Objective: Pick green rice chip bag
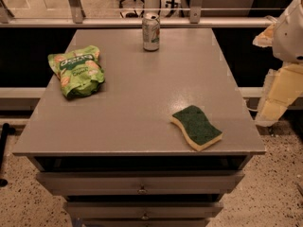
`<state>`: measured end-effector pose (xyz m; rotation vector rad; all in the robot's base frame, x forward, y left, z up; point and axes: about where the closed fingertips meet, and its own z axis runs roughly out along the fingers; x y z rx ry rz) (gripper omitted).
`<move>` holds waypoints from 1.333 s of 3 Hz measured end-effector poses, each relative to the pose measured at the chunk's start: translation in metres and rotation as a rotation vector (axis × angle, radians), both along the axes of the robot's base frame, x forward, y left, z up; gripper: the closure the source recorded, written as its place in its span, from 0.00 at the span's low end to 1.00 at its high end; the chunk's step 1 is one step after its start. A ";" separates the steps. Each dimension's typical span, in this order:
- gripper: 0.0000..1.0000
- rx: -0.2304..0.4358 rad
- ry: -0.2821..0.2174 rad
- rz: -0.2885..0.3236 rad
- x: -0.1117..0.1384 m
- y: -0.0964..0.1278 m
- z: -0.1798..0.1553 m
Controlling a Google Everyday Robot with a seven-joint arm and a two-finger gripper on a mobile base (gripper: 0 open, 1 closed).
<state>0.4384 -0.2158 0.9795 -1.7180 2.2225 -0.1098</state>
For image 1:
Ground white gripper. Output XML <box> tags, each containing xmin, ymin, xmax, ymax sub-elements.
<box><xmin>253</xmin><ymin>0</ymin><xmax>303</xmax><ymax>127</ymax></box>

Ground green rice chip bag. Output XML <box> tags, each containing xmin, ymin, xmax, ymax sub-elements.
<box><xmin>47</xmin><ymin>45</ymin><xmax>105</xmax><ymax>98</ymax></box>

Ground metal railing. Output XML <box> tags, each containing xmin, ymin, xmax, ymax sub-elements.
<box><xmin>0</xmin><ymin>0</ymin><xmax>276</xmax><ymax>28</ymax></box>

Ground green yellow sponge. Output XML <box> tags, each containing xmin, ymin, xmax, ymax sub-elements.
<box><xmin>170</xmin><ymin>105</ymin><xmax>223</xmax><ymax>151</ymax></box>

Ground white soda can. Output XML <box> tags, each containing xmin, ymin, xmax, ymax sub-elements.
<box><xmin>142</xmin><ymin>12</ymin><xmax>160</xmax><ymax>51</ymax></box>

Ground upper grey drawer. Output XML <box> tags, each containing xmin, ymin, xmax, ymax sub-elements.
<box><xmin>37</xmin><ymin>171</ymin><xmax>244</xmax><ymax>196</ymax></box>

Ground grey drawer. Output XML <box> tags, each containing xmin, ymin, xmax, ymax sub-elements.
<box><xmin>64</xmin><ymin>201</ymin><xmax>223</xmax><ymax>220</ymax></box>
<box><xmin>37</xmin><ymin>171</ymin><xmax>244</xmax><ymax>196</ymax></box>

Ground grey drawer cabinet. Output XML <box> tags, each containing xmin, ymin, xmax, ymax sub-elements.
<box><xmin>13</xmin><ymin>28</ymin><xmax>265</xmax><ymax>227</ymax></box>

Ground lower grey drawer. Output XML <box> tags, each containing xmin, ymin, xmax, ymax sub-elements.
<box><xmin>64</xmin><ymin>201</ymin><xmax>223</xmax><ymax>220</ymax></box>

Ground black pole stand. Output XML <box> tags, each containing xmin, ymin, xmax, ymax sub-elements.
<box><xmin>0</xmin><ymin>123</ymin><xmax>15</xmax><ymax>187</ymax></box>

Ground white cable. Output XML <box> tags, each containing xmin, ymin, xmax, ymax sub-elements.
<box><xmin>245</xmin><ymin>99</ymin><xmax>259</xmax><ymax>114</ymax></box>

